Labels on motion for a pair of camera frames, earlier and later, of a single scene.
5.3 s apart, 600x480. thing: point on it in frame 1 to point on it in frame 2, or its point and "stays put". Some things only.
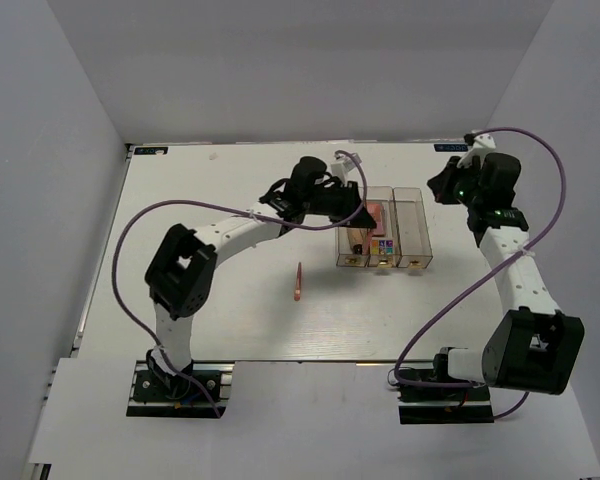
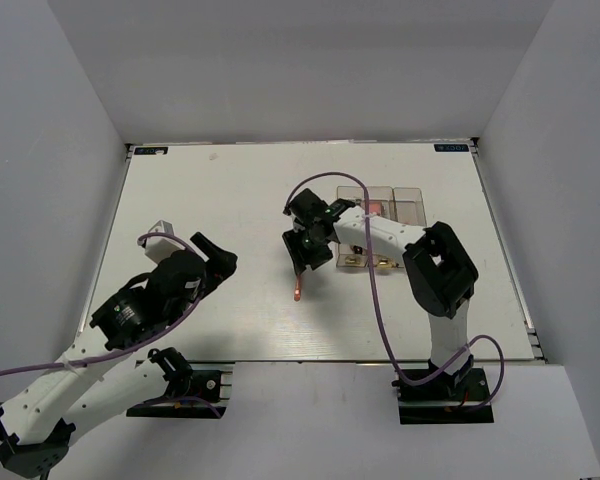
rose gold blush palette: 377,212 stays put
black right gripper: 440,184 to 299,257
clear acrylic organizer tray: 401,237 stays put
